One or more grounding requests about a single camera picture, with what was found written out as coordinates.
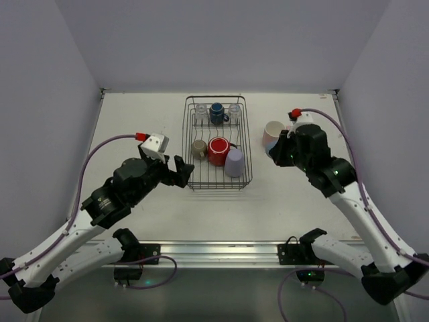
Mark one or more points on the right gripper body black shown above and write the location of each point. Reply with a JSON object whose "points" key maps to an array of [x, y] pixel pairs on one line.
{"points": [[285, 149]]}

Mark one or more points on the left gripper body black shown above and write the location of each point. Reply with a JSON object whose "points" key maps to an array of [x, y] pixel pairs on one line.
{"points": [[168, 172]]}

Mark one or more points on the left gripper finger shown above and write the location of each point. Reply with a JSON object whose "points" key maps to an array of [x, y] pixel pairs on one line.
{"points": [[179, 163], [183, 173]]}

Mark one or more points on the light blue cup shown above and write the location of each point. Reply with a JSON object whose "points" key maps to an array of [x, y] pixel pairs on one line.
{"points": [[268, 148]]}

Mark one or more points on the pink mug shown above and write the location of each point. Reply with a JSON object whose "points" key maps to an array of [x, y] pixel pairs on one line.
{"points": [[271, 132]]}

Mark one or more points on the lavender cup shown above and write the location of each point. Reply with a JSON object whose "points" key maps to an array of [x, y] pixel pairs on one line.
{"points": [[234, 163]]}

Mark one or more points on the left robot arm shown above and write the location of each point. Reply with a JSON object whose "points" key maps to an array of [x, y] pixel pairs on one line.
{"points": [[33, 277]]}

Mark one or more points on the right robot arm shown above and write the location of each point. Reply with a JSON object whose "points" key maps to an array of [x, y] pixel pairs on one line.
{"points": [[390, 266]]}

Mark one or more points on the beige mug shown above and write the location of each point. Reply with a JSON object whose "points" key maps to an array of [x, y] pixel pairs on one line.
{"points": [[199, 149]]}

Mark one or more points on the red mug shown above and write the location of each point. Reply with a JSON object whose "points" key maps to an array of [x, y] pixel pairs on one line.
{"points": [[218, 149]]}

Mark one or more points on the left clear glass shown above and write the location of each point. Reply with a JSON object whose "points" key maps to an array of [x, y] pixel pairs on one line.
{"points": [[201, 112]]}

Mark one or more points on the clear glass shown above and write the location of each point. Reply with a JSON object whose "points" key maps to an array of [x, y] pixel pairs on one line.
{"points": [[201, 112], [234, 112]]}

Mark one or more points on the right clear glass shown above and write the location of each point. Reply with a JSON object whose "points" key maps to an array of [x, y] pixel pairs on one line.
{"points": [[234, 112]]}

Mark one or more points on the dark blue mug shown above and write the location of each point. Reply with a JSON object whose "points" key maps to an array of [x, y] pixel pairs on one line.
{"points": [[217, 114]]}

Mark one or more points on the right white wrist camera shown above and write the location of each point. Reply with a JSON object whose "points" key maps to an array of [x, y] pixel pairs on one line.
{"points": [[299, 117]]}

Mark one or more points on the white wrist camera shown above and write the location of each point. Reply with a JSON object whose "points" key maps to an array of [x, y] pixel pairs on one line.
{"points": [[299, 117], [154, 146]]}

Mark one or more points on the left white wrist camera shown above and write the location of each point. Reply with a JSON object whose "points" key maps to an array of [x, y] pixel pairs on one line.
{"points": [[154, 146]]}

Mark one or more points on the wire dish rack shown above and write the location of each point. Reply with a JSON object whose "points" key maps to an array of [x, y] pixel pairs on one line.
{"points": [[206, 176]]}

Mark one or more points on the aluminium mounting rail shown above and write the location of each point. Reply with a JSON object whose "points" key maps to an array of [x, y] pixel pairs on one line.
{"points": [[221, 254]]}

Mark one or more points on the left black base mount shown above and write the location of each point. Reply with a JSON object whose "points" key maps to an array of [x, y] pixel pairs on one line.
{"points": [[140, 252]]}

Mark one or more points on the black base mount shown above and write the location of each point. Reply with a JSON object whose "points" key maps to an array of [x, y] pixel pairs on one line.
{"points": [[293, 252], [140, 252]]}

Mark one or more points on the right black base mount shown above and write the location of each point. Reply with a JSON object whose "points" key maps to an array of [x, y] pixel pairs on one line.
{"points": [[293, 252]]}

